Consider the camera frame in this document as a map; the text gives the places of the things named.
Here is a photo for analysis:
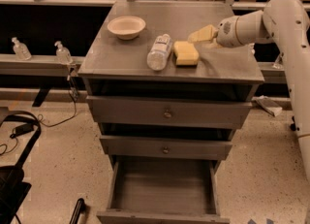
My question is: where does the clear plastic water bottle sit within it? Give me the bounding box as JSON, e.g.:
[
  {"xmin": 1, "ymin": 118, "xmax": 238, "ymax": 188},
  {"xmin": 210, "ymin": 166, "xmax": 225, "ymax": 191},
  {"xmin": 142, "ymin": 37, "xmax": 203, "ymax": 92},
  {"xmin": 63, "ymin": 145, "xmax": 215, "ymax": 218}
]
[{"xmin": 146, "ymin": 34, "xmax": 172, "ymax": 71}]

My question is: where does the standing clear water bottle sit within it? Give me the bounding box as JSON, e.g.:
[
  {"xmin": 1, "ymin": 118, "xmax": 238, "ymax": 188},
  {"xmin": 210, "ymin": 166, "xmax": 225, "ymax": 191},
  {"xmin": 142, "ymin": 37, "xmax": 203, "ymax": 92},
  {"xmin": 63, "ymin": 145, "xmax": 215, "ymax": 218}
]
[{"xmin": 272, "ymin": 54, "xmax": 283, "ymax": 70}]

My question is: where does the grey box on floor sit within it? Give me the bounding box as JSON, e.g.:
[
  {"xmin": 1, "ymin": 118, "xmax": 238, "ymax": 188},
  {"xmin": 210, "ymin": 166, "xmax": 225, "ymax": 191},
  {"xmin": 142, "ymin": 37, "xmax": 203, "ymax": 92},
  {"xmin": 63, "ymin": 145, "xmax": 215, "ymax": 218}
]
[{"xmin": 254, "ymin": 96, "xmax": 283, "ymax": 117}]

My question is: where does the white paper bowl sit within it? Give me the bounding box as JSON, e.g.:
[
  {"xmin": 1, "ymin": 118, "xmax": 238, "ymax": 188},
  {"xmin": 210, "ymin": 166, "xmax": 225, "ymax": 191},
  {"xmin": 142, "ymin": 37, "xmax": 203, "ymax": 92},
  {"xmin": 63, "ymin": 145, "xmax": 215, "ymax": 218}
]
[{"xmin": 108, "ymin": 16, "xmax": 146, "ymax": 40}]

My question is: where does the bottom grey drawer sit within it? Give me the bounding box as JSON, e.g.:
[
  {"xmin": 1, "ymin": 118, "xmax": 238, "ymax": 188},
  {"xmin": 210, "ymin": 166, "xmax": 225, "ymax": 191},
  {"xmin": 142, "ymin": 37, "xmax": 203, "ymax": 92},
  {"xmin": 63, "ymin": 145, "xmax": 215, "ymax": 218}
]
[{"xmin": 97, "ymin": 157, "xmax": 230, "ymax": 224}]

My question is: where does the black tube bottom left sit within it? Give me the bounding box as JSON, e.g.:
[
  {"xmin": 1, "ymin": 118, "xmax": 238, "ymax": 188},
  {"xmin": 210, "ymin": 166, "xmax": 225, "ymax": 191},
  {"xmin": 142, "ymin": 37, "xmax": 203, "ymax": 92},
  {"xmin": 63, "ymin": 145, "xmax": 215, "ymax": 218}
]
[{"xmin": 69, "ymin": 198, "xmax": 86, "ymax": 224}]

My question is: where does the grey drawer cabinet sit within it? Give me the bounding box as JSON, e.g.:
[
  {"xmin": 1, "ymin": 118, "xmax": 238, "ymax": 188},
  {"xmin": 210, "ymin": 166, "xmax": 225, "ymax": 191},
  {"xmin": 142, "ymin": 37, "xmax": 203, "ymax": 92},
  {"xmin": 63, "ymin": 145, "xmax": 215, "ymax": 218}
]
[{"xmin": 77, "ymin": 0, "xmax": 265, "ymax": 224}]

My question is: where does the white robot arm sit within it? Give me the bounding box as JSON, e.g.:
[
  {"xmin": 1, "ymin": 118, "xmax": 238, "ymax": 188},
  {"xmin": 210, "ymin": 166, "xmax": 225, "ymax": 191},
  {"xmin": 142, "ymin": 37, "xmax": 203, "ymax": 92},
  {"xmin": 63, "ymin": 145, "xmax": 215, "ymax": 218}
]
[{"xmin": 188, "ymin": 0, "xmax": 310, "ymax": 180}]

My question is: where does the black power adapter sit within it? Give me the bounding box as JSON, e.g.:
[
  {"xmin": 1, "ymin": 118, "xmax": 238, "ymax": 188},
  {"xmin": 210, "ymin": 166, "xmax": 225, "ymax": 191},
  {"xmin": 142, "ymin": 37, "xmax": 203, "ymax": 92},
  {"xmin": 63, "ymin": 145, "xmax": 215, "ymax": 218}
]
[{"xmin": 10, "ymin": 123, "xmax": 34, "ymax": 139}]

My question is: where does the black chair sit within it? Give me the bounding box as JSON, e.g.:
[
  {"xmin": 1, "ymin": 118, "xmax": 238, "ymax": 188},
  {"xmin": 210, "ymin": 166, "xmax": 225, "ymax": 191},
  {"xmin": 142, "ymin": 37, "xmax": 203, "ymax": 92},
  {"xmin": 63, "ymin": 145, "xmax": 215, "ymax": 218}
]
[{"xmin": 0, "ymin": 107, "xmax": 42, "ymax": 224}]

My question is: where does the right clear pump bottle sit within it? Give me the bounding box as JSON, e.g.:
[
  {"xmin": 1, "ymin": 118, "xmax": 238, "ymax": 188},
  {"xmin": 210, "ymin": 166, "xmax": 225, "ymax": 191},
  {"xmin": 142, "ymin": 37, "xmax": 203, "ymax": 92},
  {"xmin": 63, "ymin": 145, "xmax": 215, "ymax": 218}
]
[{"xmin": 249, "ymin": 43, "xmax": 255, "ymax": 55}]

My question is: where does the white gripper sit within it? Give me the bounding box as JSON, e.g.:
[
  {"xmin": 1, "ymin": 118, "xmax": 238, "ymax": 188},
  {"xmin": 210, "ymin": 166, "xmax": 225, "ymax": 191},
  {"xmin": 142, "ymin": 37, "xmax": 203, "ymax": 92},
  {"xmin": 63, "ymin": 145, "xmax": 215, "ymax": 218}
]
[{"xmin": 188, "ymin": 16, "xmax": 240, "ymax": 48}]

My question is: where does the black power cable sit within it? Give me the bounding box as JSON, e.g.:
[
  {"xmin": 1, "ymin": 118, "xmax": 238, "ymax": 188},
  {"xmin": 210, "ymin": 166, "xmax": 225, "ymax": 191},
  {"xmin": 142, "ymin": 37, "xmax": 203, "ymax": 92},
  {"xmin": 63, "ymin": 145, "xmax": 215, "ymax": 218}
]
[{"xmin": 0, "ymin": 67, "xmax": 79, "ymax": 156}]

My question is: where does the black caster leg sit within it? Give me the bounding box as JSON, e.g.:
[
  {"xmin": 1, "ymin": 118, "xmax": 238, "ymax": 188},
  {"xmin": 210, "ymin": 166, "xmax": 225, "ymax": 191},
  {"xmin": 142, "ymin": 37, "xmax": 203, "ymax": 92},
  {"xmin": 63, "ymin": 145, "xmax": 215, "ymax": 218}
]
[{"xmin": 290, "ymin": 116, "xmax": 296, "ymax": 131}]

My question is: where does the clear pump bottle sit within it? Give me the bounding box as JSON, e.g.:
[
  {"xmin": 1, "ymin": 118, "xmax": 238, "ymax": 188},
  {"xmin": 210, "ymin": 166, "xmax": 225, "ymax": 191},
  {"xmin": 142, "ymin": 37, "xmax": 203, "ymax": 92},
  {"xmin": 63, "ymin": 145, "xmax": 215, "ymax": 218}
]
[
  {"xmin": 54, "ymin": 41, "xmax": 73, "ymax": 65},
  {"xmin": 249, "ymin": 43, "xmax": 255, "ymax": 55},
  {"xmin": 12, "ymin": 37, "xmax": 31, "ymax": 60}
]

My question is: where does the grey drawer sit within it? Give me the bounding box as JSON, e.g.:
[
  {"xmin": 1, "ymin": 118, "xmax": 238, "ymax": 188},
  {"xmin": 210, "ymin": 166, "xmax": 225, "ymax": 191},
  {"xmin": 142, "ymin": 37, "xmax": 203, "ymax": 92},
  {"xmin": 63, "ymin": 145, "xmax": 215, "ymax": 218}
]
[
  {"xmin": 86, "ymin": 96, "xmax": 252, "ymax": 129},
  {"xmin": 100, "ymin": 135, "xmax": 233, "ymax": 160},
  {"xmin": 97, "ymin": 157, "xmax": 230, "ymax": 224}
]

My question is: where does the yellow sponge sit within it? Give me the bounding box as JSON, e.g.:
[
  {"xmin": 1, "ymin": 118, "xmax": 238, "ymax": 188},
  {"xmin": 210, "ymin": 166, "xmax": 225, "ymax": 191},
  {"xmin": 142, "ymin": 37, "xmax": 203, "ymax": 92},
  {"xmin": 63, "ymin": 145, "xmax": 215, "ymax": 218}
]
[{"xmin": 173, "ymin": 41, "xmax": 199, "ymax": 66}]

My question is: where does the middle grey drawer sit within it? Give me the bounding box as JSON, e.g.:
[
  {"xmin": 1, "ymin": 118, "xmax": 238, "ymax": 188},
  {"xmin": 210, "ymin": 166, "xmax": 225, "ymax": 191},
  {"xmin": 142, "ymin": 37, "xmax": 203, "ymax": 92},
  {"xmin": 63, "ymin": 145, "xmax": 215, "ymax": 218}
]
[{"xmin": 100, "ymin": 135, "xmax": 233, "ymax": 160}]

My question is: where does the top grey drawer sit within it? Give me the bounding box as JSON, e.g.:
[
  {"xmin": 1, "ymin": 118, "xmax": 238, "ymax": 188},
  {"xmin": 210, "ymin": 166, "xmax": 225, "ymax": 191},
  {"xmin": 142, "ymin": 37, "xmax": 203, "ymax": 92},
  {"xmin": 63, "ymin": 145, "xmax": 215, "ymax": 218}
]
[{"xmin": 86, "ymin": 96, "xmax": 252, "ymax": 129}]

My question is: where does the left clear pump bottle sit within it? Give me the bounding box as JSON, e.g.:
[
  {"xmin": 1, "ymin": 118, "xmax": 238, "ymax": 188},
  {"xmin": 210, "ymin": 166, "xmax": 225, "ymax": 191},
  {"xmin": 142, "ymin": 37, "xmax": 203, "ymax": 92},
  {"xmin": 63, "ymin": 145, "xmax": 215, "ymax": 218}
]
[{"xmin": 12, "ymin": 37, "xmax": 31, "ymax": 60}]

